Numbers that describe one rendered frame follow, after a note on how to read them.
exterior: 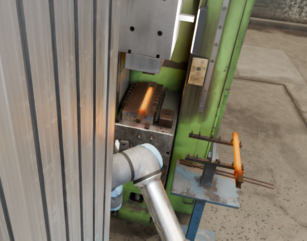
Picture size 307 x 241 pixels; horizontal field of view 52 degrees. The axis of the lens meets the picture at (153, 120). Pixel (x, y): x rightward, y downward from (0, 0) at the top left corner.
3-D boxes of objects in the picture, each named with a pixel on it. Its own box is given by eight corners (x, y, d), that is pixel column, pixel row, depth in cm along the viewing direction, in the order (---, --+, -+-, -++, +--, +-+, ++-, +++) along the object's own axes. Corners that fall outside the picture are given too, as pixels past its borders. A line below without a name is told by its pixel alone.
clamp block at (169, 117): (171, 128, 198) (172, 120, 194) (157, 126, 198) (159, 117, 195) (173, 118, 208) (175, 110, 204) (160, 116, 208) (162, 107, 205)
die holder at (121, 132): (164, 186, 218) (174, 135, 193) (111, 175, 221) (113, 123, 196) (174, 138, 264) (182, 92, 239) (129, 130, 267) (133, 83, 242)
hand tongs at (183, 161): (273, 185, 196) (274, 183, 195) (274, 190, 193) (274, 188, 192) (180, 159, 206) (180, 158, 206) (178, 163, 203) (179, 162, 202)
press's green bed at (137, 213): (156, 228, 244) (164, 186, 218) (109, 218, 247) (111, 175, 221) (165, 179, 290) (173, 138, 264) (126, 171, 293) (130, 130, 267)
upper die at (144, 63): (159, 74, 179) (161, 59, 174) (124, 68, 181) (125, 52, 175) (168, 48, 214) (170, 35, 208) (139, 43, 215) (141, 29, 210)
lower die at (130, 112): (152, 125, 199) (153, 114, 194) (121, 119, 200) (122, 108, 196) (162, 93, 233) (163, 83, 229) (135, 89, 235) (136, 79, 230)
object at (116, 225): (158, 251, 228) (158, 250, 228) (81, 234, 233) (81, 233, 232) (165, 209, 261) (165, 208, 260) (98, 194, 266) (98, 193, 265)
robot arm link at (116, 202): (96, 206, 153) (96, 190, 147) (116, 197, 159) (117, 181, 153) (104, 217, 148) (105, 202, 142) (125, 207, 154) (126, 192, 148)
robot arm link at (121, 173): (107, 185, 105) (83, 227, 143) (134, 174, 111) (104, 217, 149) (92, 157, 109) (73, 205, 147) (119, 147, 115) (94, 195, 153)
